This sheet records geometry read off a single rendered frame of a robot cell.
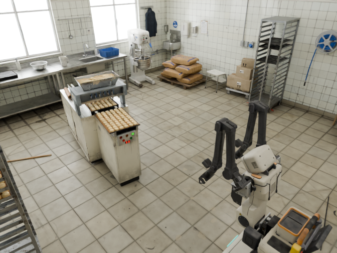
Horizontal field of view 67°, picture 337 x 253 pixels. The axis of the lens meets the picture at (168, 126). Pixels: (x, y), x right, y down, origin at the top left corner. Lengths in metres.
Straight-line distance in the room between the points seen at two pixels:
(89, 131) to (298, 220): 2.81
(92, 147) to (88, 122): 0.42
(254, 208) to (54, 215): 2.39
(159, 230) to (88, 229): 0.83
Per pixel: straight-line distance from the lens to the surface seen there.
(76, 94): 3.58
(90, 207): 3.50
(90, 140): 3.89
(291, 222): 2.20
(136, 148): 3.39
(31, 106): 6.02
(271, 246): 2.14
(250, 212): 2.23
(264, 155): 1.98
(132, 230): 3.16
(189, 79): 6.72
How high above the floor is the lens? 2.46
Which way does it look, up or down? 30 degrees down
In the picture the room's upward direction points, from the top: 1 degrees counter-clockwise
